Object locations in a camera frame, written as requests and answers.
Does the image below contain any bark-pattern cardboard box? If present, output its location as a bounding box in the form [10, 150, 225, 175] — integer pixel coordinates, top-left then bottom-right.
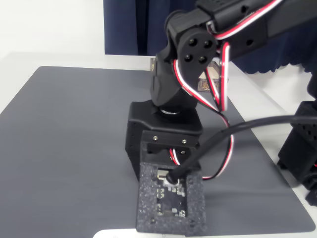
[150, 58, 229, 94]

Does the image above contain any navy blue curtain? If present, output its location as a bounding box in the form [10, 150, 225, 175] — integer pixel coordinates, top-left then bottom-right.
[103, 0, 317, 75]

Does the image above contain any dark grey table mat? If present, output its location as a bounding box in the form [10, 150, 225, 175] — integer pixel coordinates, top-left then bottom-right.
[0, 65, 315, 234]

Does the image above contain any white rounded device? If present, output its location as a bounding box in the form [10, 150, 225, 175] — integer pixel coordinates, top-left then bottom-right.
[92, 228, 189, 238]

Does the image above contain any red white servo wire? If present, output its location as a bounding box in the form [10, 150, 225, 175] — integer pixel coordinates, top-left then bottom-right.
[170, 0, 283, 181]

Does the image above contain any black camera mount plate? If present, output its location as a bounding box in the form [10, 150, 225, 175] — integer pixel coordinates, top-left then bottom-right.
[135, 161, 208, 236]

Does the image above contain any black camera cable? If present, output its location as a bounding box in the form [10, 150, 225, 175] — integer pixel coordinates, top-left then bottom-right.
[165, 115, 302, 185]

